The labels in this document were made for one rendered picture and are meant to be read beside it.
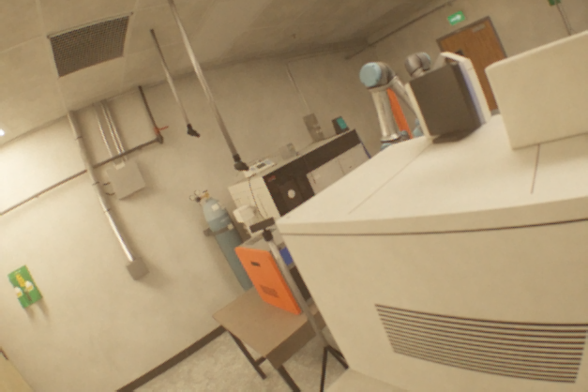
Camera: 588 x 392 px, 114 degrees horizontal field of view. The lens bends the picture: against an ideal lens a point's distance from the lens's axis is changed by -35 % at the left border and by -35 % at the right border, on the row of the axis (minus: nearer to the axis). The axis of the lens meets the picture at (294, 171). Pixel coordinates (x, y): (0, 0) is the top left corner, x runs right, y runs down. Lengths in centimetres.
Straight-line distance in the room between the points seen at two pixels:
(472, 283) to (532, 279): 9
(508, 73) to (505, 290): 33
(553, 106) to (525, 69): 7
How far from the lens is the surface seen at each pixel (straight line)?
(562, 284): 43
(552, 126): 55
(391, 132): 158
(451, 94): 76
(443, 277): 47
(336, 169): 268
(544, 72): 53
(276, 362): 162
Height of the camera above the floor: 161
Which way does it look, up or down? 6 degrees down
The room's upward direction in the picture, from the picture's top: 24 degrees counter-clockwise
